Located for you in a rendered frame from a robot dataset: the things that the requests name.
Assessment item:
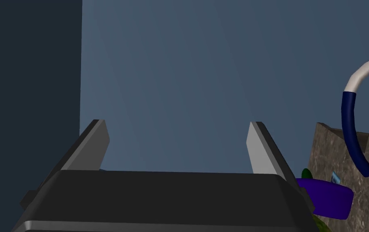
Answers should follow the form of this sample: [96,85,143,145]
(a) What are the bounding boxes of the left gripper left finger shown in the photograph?
[60,119,110,171]

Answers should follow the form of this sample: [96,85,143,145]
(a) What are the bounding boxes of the purple cylinder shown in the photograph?
[295,178,354,221]

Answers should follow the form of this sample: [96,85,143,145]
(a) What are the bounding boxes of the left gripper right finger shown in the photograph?
[246,121,298,189]

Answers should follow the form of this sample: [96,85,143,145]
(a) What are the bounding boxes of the white and navy curved handle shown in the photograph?
[341,52,369,178]

